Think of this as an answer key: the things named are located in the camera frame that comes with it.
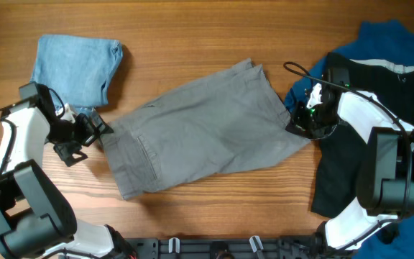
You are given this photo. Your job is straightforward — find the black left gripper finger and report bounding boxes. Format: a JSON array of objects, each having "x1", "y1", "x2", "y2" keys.
[
  {"x1": 53, "y1": 142, "x2": 88, "y2": 167},
  {"x1": 74, "y1": 111, "x2": 114, "y2": 147}
]

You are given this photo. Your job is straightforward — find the grey shorts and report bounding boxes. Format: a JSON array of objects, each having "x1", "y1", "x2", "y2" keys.
[{"x1": 101, "y1": 59, "x2": 308, "y2": 199}]

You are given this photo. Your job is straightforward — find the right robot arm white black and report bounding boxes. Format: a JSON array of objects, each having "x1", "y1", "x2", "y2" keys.
[{"x1": 287, "y1": 65, "x2": 414, "y2": 257}]

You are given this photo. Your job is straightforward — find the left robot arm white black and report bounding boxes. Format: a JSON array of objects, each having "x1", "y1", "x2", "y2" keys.
[{"x1": 0, "y1": 104, "x2": 137, "y2": 258}]

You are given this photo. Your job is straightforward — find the folded light blue jeans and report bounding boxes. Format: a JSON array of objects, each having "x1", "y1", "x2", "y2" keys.
[{"x1": 30, "y1": 35, "x2": 124, "y2": 112}]

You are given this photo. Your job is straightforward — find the black garment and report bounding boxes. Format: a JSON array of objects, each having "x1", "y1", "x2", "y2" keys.
[{"x1": 310, "y1": 52, "x2": 414, "y2": 245}]

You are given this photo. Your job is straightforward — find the blue shirt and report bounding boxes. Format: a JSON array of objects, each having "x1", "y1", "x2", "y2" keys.
[{"x1": 284, "y1": 20, "x2": 414, "y2": 258}]

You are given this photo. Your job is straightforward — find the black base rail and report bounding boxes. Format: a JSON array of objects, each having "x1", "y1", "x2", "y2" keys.
[{"x1": 126, "y1": 236, "x2": 317, "y2": 259}]

